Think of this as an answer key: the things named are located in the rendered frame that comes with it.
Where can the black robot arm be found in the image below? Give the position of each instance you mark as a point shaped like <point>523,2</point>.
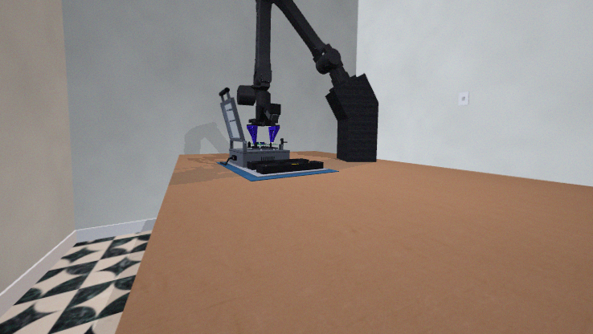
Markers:
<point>330,61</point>

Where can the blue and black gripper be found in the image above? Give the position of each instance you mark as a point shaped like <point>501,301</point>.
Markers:
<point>263,122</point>

